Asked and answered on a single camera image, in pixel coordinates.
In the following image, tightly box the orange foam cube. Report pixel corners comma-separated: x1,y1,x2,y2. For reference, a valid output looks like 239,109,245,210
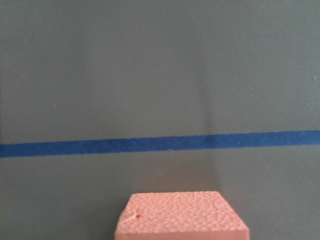
114,191,250,240

